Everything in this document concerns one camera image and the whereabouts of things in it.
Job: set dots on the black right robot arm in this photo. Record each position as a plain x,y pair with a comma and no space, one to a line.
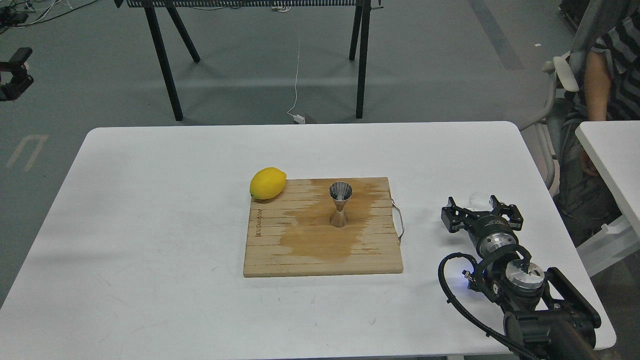
544,316

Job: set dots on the steel jigger measuring cup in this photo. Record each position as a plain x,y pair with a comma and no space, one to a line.
340,193

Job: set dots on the black metal table frame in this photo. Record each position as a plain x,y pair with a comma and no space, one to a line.
255,45

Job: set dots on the white office chair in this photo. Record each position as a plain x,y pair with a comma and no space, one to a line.
589,19

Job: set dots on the person in striped shirt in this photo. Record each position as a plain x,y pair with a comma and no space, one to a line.
610,92

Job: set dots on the clear glass cup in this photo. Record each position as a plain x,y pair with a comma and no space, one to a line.
480,202

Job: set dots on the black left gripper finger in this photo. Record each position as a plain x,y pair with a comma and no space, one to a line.
20,80

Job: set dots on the wooden cutting board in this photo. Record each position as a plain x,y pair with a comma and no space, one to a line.
291,234

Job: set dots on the yellow lemon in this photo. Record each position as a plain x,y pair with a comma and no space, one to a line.
267,183

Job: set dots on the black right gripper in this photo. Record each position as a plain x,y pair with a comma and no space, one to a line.
488,231

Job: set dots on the white side table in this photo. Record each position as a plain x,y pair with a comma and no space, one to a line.
614,149

